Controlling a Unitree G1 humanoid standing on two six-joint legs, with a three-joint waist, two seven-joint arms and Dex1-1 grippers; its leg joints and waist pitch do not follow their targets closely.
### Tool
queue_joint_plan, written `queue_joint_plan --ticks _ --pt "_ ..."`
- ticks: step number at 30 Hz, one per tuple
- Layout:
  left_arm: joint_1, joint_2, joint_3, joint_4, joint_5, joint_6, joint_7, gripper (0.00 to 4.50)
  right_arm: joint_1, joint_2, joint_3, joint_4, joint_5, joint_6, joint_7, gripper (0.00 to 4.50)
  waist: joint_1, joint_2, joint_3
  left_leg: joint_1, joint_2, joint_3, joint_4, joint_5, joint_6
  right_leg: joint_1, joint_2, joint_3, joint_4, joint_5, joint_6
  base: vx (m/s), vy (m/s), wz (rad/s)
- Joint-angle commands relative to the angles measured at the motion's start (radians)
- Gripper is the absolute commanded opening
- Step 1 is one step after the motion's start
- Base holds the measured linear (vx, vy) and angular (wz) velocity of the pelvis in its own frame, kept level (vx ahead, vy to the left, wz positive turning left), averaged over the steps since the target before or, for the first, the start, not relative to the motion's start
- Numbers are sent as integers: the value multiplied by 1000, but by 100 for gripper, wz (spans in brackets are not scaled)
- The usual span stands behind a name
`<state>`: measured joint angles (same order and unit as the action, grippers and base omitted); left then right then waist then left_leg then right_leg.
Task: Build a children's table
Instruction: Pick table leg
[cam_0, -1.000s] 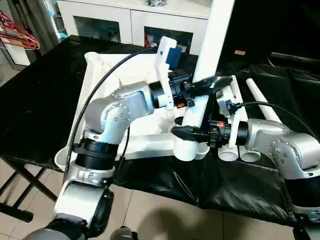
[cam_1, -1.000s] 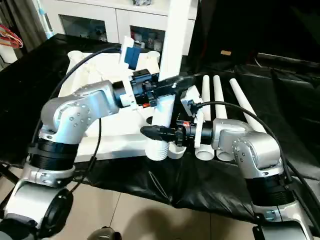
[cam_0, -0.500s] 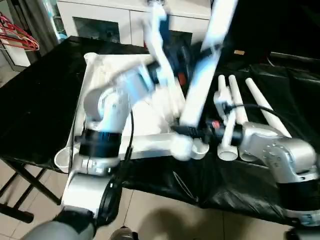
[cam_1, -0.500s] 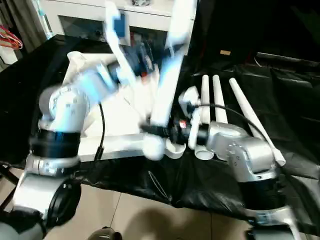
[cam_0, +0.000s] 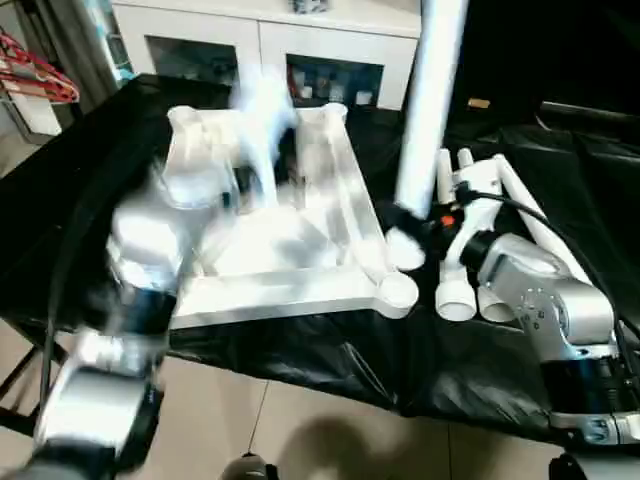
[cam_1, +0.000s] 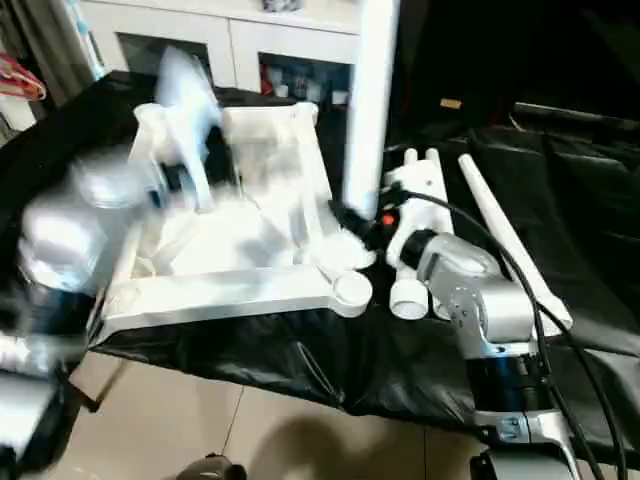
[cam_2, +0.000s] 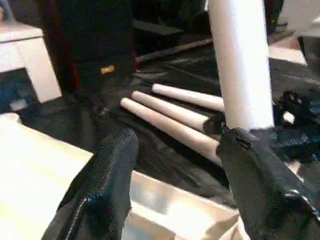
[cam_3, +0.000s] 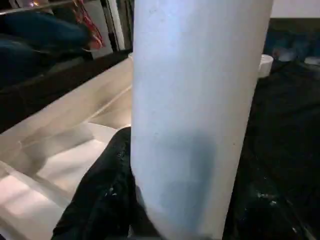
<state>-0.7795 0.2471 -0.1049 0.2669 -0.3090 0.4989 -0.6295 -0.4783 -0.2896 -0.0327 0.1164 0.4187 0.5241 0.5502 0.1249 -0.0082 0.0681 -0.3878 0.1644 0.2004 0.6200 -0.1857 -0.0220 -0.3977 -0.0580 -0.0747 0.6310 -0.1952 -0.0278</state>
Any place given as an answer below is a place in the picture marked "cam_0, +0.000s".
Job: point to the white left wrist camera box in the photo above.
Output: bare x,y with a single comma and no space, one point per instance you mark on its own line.
262,120

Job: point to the white plastic table top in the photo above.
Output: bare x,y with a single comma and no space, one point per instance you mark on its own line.
290,285

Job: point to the white plastic table leg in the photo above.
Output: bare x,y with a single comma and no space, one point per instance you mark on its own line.
458,300
498,308
540,220
430,100

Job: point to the red clothes hanger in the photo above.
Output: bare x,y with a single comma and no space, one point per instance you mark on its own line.
40,80

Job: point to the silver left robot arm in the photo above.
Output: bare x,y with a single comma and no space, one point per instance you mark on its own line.
140,250

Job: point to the black mat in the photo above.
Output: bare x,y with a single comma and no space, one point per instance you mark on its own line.
60,200

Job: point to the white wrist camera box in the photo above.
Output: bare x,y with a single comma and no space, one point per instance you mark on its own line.
262,120
478,190

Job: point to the black robot left foot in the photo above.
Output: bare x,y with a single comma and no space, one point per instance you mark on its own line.
250,470

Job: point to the pale blue translucent object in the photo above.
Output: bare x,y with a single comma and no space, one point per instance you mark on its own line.
110,40

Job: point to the large black furniture piece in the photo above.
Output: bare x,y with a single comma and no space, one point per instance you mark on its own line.
560,50

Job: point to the dark glass bowl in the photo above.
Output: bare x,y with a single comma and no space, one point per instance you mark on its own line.
310,5

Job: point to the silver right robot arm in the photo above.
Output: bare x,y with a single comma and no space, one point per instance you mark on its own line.
560,300

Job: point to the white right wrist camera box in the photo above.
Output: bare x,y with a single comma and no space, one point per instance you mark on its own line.
478,190

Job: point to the white cabinet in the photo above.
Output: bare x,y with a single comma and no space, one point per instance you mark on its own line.
260,35

